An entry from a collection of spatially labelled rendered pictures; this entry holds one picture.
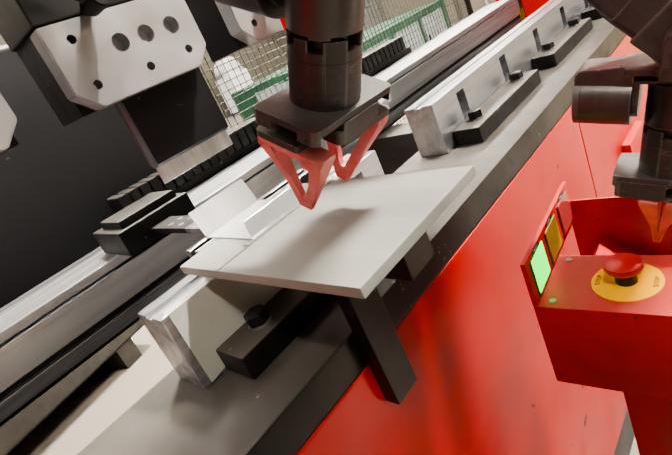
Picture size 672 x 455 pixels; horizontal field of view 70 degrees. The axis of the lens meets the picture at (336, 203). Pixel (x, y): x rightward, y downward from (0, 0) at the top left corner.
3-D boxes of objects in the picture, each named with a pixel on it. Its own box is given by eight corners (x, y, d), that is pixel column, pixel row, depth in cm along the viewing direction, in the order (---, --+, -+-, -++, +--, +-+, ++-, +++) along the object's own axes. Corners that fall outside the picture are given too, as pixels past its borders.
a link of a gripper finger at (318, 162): (262, 204, 43) (251, 112, 37) (312, 168, 48) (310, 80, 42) (320, 236, 40) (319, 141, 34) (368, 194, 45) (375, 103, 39)
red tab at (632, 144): (635, 170, 119) (630, 144, 117) (626, 170, 120) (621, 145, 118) (648, 143, 128) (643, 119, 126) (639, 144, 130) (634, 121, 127)
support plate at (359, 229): (365, 300, 33) (359, 288, 32) (183, 274, 51) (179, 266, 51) (477, 174, 44) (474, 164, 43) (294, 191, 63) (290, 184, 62)
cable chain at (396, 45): (315, 103, 118) (309, 88, 117) (300, 108, 123) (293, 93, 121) (406, 48, 145) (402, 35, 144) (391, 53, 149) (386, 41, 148)
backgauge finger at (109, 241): (181, 262, 57) (160, 226, 55) (104, 254, 76) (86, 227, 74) (253, 209, 64) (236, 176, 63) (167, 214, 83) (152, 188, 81)
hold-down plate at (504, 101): (483, 142, 84) (478, 127, 83) (456, 146, 88) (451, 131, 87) (542, 81, 102) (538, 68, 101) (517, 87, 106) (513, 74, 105)
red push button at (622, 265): (646, 298, 52) (640, 270, 50) (604, 296, 54) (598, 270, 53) (650, 275, 54) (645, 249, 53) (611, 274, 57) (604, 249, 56)
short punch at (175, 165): (169, 183, 51) (121, 101, 48) (161, 184, 53) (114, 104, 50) (237, 143, 58) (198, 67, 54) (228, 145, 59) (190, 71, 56)
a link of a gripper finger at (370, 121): (282, 189, 45) (275, 98, 39) (329, 155, 50) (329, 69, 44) (340, 219, 42) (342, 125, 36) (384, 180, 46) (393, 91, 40)
